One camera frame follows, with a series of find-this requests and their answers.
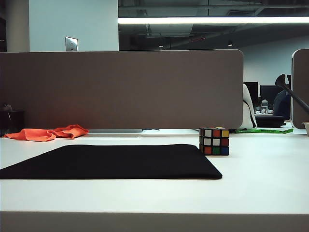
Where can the multicoloured Rubik's cube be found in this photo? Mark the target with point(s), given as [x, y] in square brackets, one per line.
[214, 141]

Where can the black mouse pad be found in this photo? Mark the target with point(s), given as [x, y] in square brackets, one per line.
[108, 162]

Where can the grey desk divider panel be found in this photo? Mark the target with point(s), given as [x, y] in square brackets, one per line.
[120, 89]

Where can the red ceiling sign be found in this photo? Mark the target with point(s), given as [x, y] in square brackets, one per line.
[196, 39]

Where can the computer monitor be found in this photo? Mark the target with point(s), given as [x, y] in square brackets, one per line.
[268, 93]
[253, 91]

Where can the long ceiling light strip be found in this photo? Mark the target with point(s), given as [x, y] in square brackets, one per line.
[193, 20]

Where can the black ceiling spot lamp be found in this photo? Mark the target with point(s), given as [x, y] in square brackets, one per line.
[230, 44]

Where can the clear water bottle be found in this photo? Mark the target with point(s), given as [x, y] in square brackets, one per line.
[264, 107]

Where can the black round base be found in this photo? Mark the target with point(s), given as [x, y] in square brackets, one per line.
[269, 120]

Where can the orange cloth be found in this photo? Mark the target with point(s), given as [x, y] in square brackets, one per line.
[36, 134]

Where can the person in blue top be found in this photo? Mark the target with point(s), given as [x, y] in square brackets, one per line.
[282, 104]

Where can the black funnel-ended rod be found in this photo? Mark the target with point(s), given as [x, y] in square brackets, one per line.
[281, 81]

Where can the dark desk container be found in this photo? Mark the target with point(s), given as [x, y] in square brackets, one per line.
[12, 120]

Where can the brown divider with white rim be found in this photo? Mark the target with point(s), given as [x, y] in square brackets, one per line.
[301, 84]

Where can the beige paper bowl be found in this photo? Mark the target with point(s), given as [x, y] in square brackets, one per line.
[306, 128]

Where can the metal wall outlet plate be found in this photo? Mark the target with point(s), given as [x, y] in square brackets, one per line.
[71, 44]

